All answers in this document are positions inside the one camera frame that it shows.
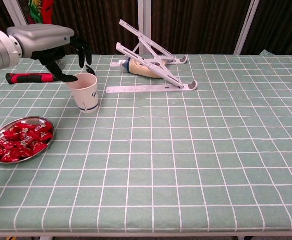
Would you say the white metal table frame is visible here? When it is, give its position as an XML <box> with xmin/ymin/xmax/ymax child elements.
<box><xmin>0</xmin><ymin>232</ymin><xmax>292</xmax><ymax>240</ymax></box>

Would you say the round metal plate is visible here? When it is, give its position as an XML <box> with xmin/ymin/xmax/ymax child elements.
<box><xmin>0</xmin><ymin>116</ymin><xmax>56</xmax><ymax>165</ymax></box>

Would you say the green checked tablecloth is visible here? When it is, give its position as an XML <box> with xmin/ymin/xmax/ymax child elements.
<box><xmin>0</xmin><ymin>49</ymin><xmax>292</xmax><ymax>234</ymax></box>

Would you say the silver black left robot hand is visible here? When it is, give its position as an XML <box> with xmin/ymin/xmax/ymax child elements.
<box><xmin>6</xmin><ymin>24</ymin><xmax>93</xmax><ymax>83</ymax></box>

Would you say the white metal frame post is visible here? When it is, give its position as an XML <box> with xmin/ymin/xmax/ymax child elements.
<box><xmin>137</xmin><ymin>0</ymin><xmax>152</xmax><ymax>56</ymax></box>
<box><xmin>2</xmin><ymin>0</ymin><xmax>41</xmax><ymax>55</ymax></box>
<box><xmin>233</xmin><ymin>0</ymin><xmax>261</xmax><ymax>55</ymax></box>

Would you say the red black claw hammer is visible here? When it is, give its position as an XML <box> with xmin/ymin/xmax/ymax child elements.
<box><xmin>5</xmin><ymin>64</ymin><xmax>96</xmax><ymax>86</ymax></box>

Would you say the mayonnaise squeeze bottle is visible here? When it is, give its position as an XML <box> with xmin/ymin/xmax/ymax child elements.
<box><xmin>110</xmin><ymin>57</ymin><xmax>167</xmax><ymax>80</ymax></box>

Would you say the white paper cup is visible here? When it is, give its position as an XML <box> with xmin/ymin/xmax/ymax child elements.
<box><xmin>65</xmin><ymin>73</ymin><xmax>99</xmax><ymax>115</ymax></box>

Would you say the white folding laptop stand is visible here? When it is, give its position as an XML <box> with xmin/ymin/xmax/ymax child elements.
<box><xmin>106</xmin><ymin>19</ymin><xmax>198</xmax><ymax>95</ymax></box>

